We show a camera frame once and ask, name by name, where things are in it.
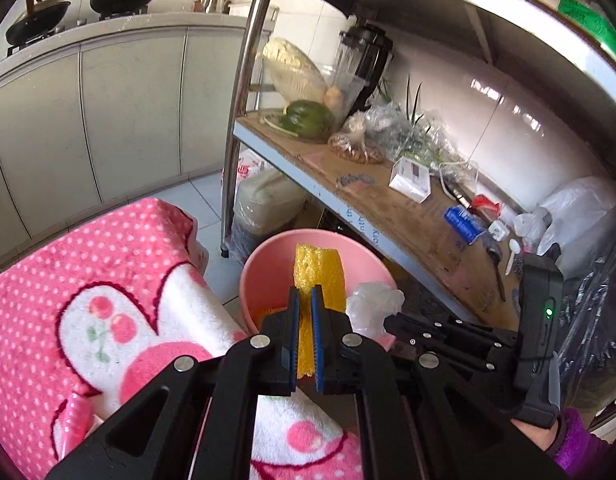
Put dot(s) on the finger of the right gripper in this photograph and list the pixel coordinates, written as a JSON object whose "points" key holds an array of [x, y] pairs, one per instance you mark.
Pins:
{"points": [[472, 346]]}

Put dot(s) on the bag of nuts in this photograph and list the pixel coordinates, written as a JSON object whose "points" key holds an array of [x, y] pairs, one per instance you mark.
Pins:
{"points": [[349, 142]]}

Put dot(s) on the metal shelf rack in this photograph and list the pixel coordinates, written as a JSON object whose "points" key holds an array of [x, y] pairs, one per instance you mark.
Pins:
{"points": [[505, 98]]}

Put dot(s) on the kitchen counter cabinets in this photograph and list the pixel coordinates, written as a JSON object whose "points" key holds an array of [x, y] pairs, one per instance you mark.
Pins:
{"points": [[106, 112]]}

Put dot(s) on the small steel pot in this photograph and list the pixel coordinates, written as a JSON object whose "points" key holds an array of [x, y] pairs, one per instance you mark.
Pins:
{"points": [[214, 6]]}

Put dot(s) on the black blender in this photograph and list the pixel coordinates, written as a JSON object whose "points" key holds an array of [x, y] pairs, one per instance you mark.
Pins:
{"points": [[364, 50]]}

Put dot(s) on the black wok with lid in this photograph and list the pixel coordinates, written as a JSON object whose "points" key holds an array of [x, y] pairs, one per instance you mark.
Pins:
{"points": [[40, 17]]}

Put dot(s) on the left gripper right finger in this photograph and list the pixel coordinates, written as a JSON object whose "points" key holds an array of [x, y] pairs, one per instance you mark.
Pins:
{"points": [[419, 415]]}

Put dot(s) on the pink polka dot blanket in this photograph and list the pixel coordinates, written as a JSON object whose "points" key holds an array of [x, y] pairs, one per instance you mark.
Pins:
{"points": [[99, 313]]}

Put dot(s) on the white rice sack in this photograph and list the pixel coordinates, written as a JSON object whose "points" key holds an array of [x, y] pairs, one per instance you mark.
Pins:
{"points": [[266, 203]]}

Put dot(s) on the clear plastic bag wad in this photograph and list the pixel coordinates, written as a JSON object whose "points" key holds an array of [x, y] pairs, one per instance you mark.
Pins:
{"points": [[369, 305]]}

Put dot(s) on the pink plastic bin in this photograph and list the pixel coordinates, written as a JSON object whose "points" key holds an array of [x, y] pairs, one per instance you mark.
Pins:
{"points": [[268, 273]]}

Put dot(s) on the pink plastic tube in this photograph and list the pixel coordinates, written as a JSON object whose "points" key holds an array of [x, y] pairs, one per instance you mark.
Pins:
{"points": [[75, 422]]}

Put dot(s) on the purple sleeve forearm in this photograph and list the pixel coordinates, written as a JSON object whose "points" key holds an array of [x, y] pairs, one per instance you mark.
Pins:
{"points": [[575, 449]]}

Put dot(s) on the yellow sponge piece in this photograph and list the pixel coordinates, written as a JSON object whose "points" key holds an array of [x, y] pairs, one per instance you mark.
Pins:
{"points": [[322, 267]]}

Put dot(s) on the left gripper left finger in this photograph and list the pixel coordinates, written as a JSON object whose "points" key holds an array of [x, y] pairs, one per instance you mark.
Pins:
{"points": [[195, 419]]}

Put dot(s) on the small white box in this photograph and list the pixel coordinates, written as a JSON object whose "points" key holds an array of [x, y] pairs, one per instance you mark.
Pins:
{"points": [[411, 179]]}

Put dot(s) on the green bell pepper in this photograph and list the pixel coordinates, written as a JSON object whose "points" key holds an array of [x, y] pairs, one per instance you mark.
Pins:
{"points": [[308, 119]]}

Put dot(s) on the person right hand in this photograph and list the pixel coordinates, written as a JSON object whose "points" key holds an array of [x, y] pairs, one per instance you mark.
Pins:
{"points": [[542, 437]]}

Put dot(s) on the blue packet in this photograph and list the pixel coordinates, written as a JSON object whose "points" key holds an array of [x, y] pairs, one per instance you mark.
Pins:
{"points": [[464, 223]]}

